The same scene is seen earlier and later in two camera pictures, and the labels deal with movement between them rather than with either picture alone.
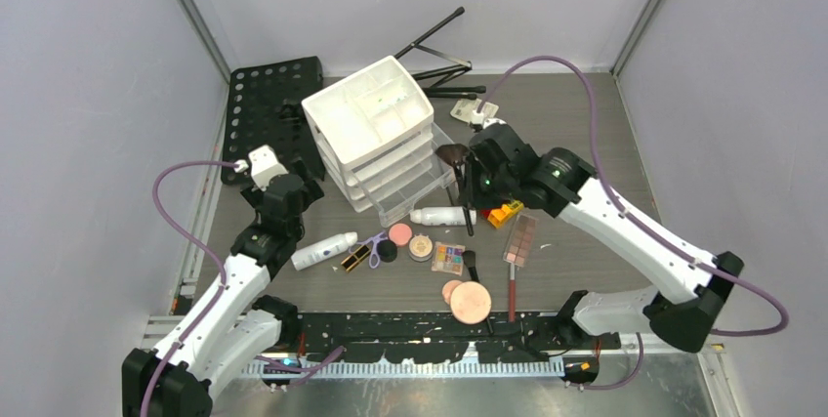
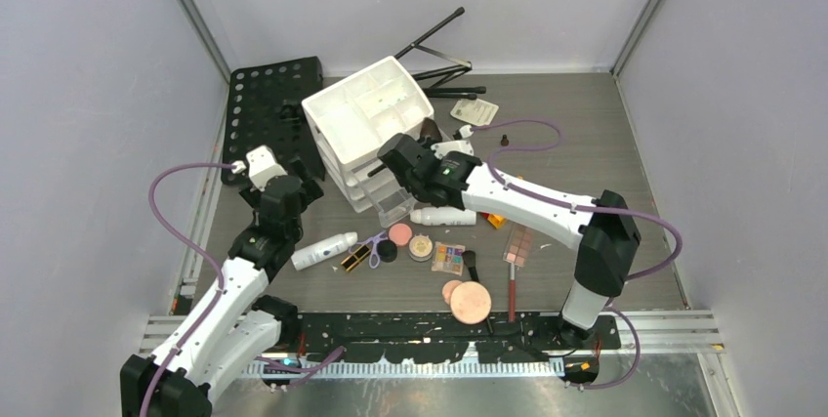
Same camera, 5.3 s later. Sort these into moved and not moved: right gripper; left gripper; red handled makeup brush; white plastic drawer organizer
Moved: right gripper
Not moved: left gripper; white plastic drawer organizer; red handled makeup brush
